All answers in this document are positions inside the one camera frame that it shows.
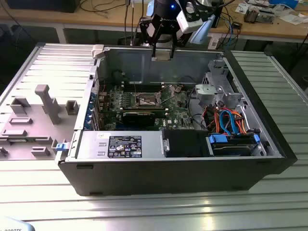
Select grey metal box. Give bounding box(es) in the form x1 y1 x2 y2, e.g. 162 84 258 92
258 8 277 24

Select pale teach pendant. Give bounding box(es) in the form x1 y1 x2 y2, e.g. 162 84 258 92
0 216 36 231

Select grey metal drive cage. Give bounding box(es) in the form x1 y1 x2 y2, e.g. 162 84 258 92
194 59 244 106

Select copper wound transformer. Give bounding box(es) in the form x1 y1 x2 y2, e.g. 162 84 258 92
244 6 261 24

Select grey power supply unit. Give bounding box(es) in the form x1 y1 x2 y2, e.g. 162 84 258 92
77 131 167 161

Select thick black wire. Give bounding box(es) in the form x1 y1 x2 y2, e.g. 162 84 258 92
187 88 209 132

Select wooden desk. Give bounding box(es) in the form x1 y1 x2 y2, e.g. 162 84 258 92
0 0 308 44

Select white label card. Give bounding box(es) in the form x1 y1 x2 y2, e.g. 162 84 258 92
207 36 220 50

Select grey parts rack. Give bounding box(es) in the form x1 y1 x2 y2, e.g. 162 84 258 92
0 84 80 161

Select blue wire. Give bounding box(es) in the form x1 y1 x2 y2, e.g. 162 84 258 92
218 109 231 136
227 110 241 137

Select white plastic case clip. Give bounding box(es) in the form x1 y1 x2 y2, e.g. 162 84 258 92
92 44 106 60

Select black RAM slots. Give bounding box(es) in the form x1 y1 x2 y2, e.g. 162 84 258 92
122 107 168 114
122 81 165 93

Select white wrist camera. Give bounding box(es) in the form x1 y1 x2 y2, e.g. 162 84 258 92
176 1 204 33

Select green motherboard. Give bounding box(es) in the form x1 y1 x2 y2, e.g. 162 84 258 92
96 83 193 132

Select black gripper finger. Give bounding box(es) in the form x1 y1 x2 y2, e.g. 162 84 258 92
167 31 181 60
138 15 160 61

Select CPU socket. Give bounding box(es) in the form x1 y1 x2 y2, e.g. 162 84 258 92
134 92 162 107

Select white papers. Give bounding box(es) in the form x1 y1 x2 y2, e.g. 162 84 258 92
276 13 308 25

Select silver CPU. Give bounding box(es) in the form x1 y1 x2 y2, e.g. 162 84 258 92
151 55 173 62

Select black tower box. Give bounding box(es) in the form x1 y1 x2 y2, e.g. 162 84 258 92
211 0 226 29

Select black open PC case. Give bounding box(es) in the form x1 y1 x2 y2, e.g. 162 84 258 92
56 44 298 197

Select hard disk in blue carrier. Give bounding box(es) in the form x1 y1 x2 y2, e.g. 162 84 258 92
206 133 260 157

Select black monitor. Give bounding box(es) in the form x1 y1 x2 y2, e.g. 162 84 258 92
4 0 80 13

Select blue cardboard box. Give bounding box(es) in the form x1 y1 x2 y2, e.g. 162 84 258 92
269 0 299 6

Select black graphics card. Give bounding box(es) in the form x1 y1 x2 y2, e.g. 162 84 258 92
122 112 156 127

